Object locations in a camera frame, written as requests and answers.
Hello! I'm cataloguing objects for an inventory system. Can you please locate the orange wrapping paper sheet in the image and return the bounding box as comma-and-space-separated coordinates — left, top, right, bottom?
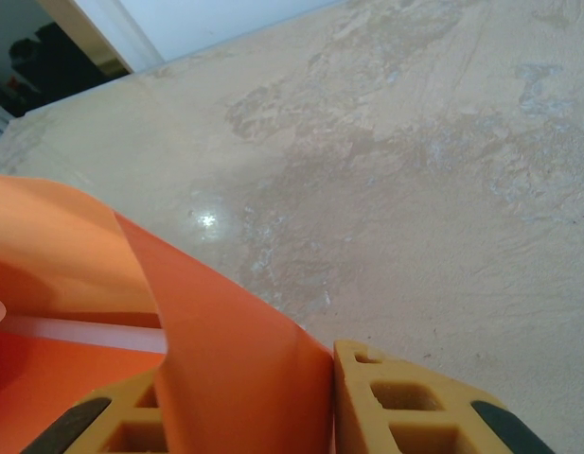
0, 173, 334, 454

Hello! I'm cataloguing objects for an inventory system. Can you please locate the tan wooden door jamb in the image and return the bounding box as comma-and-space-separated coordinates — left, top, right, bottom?
35, 0, 134, 76

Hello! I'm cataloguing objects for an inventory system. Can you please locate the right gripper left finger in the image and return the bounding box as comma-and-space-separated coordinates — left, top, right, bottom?
26, 371, 168, 454

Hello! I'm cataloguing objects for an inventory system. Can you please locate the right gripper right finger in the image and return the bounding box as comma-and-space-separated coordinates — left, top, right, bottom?
332, 339, 553, 454

